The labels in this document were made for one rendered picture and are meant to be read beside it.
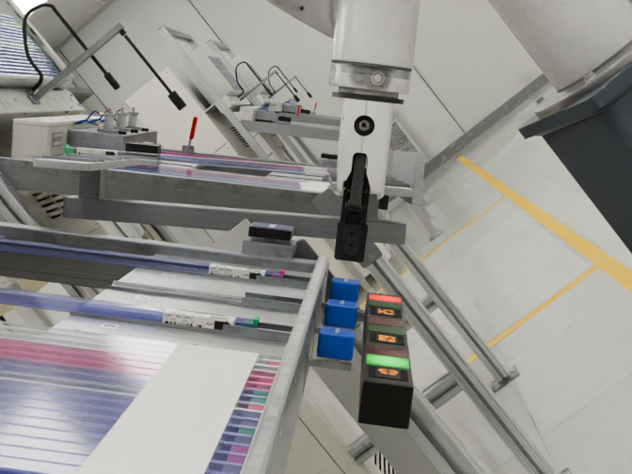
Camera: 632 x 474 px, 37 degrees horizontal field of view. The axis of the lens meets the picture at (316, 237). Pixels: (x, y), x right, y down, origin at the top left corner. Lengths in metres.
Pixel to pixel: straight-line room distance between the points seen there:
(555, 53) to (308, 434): 1.11
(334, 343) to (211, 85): 4.71
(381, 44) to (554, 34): 0.22
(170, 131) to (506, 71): 3.89
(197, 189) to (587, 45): 1.01
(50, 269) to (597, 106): 0.64
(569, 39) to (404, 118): 7.43
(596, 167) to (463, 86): 7.41
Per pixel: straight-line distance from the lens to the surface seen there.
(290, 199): 1.86
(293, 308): 0.89
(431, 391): 1.89
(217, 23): 8.62
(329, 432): 1.96
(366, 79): 0.95
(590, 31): 1.08
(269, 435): 0.52
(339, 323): 0.89
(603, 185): 1.14
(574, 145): 1.12
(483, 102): 8.53
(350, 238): 0.99
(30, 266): 1.16
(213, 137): 5.47
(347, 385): 1.35
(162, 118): 5.53
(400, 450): 1.38
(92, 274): 1.14
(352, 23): 0.96
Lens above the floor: 0.84
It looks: 4 degrees down
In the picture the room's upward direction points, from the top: 39 degrees counter-clockwise
